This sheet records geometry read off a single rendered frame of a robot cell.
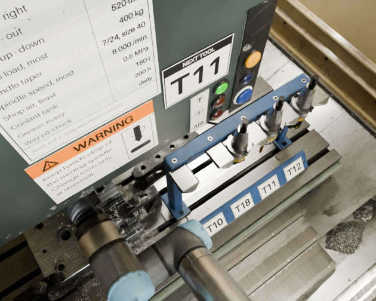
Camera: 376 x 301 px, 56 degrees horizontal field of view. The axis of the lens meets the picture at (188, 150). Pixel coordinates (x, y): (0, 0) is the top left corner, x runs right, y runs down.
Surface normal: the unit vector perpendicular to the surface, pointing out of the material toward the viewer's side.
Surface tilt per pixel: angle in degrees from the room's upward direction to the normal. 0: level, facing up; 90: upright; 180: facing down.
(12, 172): 90
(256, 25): 90
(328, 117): 24
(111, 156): 90
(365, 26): 90
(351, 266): 17
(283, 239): 8
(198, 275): 37
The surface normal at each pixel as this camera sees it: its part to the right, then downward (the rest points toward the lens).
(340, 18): -0.82, 0.51
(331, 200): -0.32, -0.22
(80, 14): 0.58, 0.72
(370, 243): -0.16, -0.66
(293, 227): 0.12, -0.53
